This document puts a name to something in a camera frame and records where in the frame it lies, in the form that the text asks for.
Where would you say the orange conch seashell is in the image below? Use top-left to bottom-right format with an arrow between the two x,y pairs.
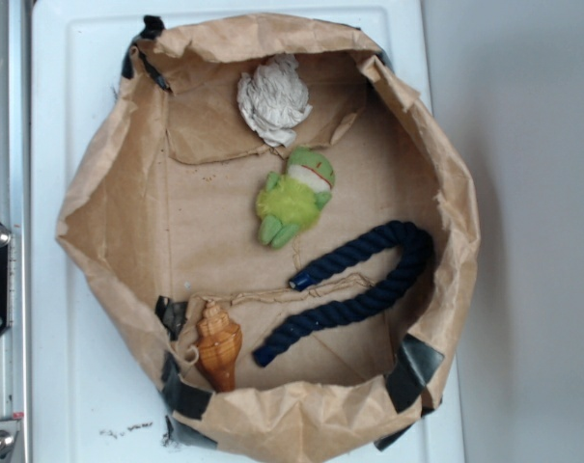
196,301 -> 243,393

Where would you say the green plush frog toy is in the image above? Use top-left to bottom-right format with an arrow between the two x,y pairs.
256,148 -> 336,249

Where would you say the aluminium frame rail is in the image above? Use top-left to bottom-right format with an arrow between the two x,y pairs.
0,1 -> 33,462

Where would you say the brown paper bag bin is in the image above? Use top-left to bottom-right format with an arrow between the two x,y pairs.
57,14 -> 480,462

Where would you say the crumpled white cloth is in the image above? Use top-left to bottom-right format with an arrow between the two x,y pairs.
236,54 -> 313,148

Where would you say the dark blue twisted rope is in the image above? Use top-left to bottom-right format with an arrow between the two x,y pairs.
251,220 -> 436,370

